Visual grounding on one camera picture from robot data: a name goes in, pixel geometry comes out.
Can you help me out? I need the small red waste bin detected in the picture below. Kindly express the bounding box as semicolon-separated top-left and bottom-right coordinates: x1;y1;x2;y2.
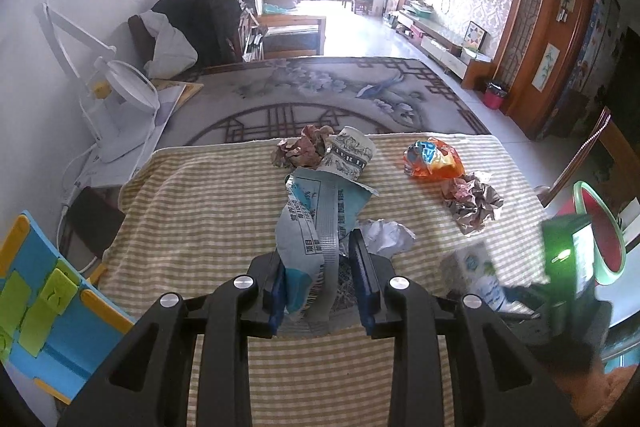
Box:
483;79;509;109

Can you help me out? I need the white plastic bag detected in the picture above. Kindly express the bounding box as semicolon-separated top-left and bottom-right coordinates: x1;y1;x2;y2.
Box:
141;11;199;78

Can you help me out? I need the blue white cardboard box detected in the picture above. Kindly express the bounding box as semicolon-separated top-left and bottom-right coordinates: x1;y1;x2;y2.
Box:
276;167;378;333

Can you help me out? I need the black flat device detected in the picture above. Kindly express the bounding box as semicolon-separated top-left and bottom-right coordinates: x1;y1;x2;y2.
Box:
65;187;127;265

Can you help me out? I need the green bamboo wall scroll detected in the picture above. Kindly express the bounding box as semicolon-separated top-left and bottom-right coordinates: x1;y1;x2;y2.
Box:
531;43;561;89

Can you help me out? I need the metal book rack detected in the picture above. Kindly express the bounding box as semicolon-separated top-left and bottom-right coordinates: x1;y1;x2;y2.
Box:
240;0;266;62

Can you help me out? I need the small crumpled brown wrapper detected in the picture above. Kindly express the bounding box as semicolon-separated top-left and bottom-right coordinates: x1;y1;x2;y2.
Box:
272;125;335;170

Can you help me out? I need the white blue printed carton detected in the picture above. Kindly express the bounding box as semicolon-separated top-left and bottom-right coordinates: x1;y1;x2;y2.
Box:
440;241;508;313

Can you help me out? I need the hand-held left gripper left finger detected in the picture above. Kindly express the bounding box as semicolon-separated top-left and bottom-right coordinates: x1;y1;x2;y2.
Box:
57;249;291;427

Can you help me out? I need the crushed blue white paper cup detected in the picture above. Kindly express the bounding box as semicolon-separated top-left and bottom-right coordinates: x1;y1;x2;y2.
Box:
317;126;378;182

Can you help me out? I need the white paper sheet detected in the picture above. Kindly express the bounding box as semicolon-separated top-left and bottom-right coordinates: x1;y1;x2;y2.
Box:
150;84;186;142

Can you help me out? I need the yellow booklet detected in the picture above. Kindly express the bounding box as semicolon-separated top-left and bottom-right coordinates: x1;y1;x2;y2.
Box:
150;78;205;110

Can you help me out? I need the grey floral table cover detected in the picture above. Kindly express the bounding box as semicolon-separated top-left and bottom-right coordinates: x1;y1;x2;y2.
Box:
157;56;493;148

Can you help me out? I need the tan paper wrapper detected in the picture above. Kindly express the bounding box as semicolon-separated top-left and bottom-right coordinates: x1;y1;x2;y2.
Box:
441;172;505;236

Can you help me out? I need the black jacket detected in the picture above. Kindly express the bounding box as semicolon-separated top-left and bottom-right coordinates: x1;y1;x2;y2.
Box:
151;0;243;68

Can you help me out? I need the orange snack bag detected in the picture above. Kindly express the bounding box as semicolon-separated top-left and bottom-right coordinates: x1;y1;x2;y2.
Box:
402;137;466;182

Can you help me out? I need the yellow striped cloth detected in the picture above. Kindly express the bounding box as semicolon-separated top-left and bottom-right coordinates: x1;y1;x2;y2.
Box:
102;132;551;427

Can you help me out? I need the low television cabinet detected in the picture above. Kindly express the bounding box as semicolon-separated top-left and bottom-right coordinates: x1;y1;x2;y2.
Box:
390;9;498;90

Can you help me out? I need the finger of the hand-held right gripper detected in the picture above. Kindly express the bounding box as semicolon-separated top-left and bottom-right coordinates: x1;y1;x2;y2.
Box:
500;282;551;310

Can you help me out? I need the colourful wall poster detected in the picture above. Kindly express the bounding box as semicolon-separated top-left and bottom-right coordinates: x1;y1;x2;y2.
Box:
565;0;621;118

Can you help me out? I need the framed geometric picture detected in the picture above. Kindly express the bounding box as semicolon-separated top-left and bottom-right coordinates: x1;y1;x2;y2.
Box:
464;21;488;52

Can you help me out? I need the wooden sofa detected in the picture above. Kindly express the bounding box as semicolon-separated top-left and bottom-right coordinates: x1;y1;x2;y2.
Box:
235;0;327;60

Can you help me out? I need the crumpled white paper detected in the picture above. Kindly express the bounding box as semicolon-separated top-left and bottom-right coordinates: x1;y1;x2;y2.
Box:
357;218;417;258

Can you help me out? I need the red bin with green rim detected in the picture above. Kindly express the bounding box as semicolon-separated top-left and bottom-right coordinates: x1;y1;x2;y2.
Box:
555;181;628;275

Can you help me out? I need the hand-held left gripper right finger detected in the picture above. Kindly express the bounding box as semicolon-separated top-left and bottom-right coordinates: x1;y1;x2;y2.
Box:
349;228;583;427

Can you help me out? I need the brown chair backrest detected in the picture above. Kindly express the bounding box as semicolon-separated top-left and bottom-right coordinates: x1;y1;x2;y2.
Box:
127;14;156;62

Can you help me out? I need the white desk lamp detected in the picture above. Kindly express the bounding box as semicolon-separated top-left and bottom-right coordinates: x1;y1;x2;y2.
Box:
35;2;162;162

